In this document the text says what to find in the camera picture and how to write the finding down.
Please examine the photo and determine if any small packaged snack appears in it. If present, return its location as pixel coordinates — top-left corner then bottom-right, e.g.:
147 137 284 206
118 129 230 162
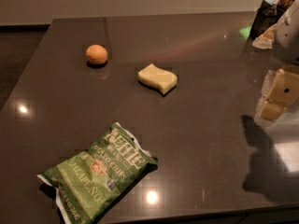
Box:
252 24 277 49

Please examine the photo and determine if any black bag in background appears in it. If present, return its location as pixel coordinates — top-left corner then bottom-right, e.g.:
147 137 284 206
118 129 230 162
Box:
249 0 285 39

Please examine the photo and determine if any green jalapeno chip bag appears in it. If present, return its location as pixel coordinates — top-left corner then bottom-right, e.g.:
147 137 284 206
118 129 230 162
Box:
37 122 158 224

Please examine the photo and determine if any orange fruit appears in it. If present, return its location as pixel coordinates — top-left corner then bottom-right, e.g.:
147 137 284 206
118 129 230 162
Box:
86 45 107 64

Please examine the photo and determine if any yellow sponge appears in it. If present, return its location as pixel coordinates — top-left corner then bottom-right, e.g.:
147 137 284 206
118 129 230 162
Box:
137 63 178 95

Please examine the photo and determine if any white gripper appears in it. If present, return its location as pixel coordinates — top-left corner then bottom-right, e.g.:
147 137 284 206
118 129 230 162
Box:
259 0 299 121

